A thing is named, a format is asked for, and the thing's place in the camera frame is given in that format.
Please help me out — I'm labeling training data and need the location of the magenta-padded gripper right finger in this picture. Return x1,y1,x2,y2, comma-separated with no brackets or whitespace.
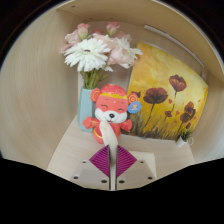
116,145,158,191

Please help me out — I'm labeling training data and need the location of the white light bar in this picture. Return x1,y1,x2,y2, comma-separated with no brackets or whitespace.
143,24,206,68

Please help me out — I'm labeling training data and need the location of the pale blue vase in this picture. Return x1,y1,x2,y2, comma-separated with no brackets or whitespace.
77,87,96,134

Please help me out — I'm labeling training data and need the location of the pink and white flower bouquet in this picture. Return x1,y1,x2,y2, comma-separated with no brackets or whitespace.
59,21,144,90

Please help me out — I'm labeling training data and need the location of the red plush mouse toy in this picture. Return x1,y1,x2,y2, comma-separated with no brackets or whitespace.
82,83,142,145

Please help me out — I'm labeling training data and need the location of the yellow poppy painting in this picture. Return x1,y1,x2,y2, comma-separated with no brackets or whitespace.
128,42,209,141

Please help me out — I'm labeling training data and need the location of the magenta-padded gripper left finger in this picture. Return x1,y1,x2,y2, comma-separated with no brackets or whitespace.
69,144,111,191

